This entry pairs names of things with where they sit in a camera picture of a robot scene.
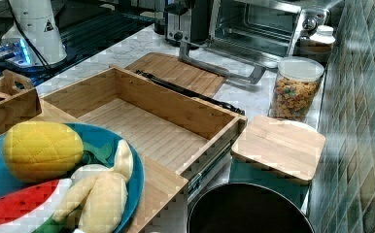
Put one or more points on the bamboo drawer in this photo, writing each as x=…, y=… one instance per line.
x=183, y=134

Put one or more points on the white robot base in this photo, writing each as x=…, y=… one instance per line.
x=34, y=40

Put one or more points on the bamboo cutting board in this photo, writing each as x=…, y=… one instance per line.
x=169, y=68

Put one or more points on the blue plate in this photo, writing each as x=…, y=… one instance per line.
x=101, y=145

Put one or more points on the black silver toaster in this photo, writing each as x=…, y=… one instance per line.
x=187, y=20

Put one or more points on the silver toaster oven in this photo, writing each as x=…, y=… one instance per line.
x=261, y=32

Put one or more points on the teal container with bamboo lid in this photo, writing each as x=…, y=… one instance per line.
x=282, y=155

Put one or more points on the black round pot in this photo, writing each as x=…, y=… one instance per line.
x=246, y=208

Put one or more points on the cream plush banana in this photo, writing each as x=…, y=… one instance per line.
x=103, y=195

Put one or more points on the cereal jar with white lid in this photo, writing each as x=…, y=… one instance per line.
x=297, y=82

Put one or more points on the white lidded bottle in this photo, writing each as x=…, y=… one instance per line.
x=317, y=46

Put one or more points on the yellow plush pineapple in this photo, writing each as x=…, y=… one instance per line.
x=37, y=151

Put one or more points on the red plush watermelon slice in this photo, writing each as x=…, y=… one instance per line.
x=24, y=211

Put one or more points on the wooden tray with handle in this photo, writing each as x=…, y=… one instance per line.
x=21, y=101

